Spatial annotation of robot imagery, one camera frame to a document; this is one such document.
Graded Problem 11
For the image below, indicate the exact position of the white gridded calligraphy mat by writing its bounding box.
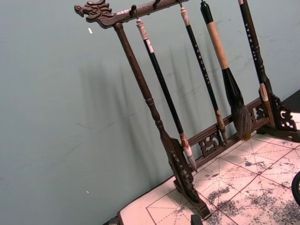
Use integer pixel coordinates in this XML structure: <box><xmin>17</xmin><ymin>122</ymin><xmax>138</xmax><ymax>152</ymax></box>
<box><xmin>117</xmin><ymin>131</ymin><xmax>300</xmax><ymax>225</ymax></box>

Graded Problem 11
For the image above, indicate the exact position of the large tan-handled calligraphy brush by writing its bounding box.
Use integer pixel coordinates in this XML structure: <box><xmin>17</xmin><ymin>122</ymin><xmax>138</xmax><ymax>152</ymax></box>
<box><xmin>200</xmin><ymin>0</ymin><xmax>253</xmax><ymax>142</ymax></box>

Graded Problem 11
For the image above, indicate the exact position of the black brush with white ends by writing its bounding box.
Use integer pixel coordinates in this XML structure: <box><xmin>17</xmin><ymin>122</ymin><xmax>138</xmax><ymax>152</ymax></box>
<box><xmin>136</xmin><ymin>19</ymin><xmax>198</xmax><ymax>173</ymax></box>

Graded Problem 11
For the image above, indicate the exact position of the black brush with white characters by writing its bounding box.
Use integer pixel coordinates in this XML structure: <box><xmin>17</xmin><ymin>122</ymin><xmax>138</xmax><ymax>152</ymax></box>
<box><xmin>237</xmin><ymin>0</ymin><xmax>270</xmax><ymax>103</ymax></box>

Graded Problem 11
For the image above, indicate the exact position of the thin black calligraphy brush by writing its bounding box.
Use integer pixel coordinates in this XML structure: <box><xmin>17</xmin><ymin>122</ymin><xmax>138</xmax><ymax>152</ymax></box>
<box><xmin>180</xmin><ymin>7</ymin><xmax>228</xmax><ymax>145</ymax></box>

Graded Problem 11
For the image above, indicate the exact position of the black round ink dish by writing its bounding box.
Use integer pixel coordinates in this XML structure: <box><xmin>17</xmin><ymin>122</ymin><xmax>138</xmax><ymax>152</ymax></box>
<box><xmin>291</xmin><ymin>172</ymin><xmax>300</xmax><ymax>207</ymax></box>

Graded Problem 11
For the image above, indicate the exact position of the dark wooden dragon brush rack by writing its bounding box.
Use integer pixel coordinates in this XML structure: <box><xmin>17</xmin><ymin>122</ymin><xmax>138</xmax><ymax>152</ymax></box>
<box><xmin>74</xmin><ymin>0</ymin><xmax>300</xmax><ymax>220</ymax></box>

